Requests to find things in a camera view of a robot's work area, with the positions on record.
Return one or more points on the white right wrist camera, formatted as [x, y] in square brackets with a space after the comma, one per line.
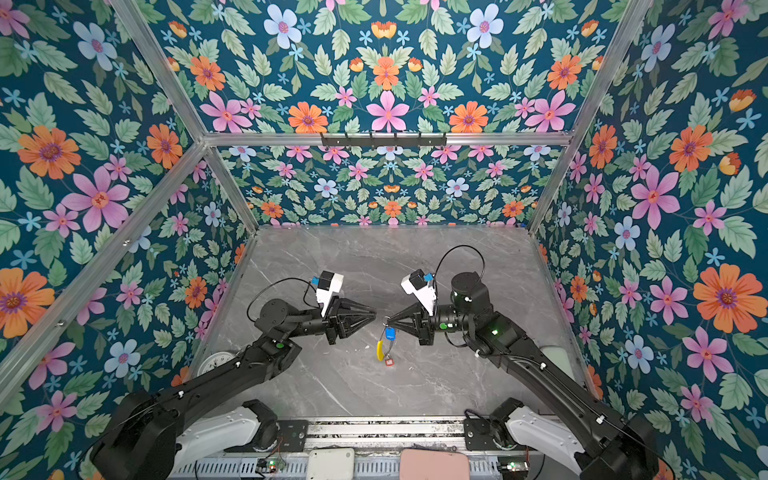
[421, 286]

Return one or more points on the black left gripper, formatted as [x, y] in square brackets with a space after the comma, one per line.
[336, 316]

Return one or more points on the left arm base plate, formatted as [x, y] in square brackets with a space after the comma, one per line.
[281, 435]

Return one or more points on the white alarm clock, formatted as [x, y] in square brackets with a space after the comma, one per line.
[214, 360]

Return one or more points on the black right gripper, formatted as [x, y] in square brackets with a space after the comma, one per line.
[408, 328]

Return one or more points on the pale green sponge block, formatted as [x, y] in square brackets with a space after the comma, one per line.
[560, 358]

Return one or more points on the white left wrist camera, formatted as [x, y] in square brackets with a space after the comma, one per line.
[326, 286]

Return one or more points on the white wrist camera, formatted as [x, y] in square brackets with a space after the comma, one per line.
[421, 286]
[326, 286]

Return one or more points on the white plastic box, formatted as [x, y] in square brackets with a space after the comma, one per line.
[331, 464]

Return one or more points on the right small circuit board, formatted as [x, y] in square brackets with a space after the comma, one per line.
[512, 469]

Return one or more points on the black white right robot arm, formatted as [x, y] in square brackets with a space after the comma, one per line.
[589, 438]

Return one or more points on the pink plastic box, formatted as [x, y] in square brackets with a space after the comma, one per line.
[417, 464]

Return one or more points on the black wall hook rack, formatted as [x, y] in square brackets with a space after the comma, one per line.
[371, 140]

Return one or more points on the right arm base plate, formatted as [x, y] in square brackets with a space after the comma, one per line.
[482, 435]

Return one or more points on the silver metal keyring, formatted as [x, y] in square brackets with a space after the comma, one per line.
[385, 326]

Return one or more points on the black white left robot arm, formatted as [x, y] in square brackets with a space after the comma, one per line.
[151, 435]

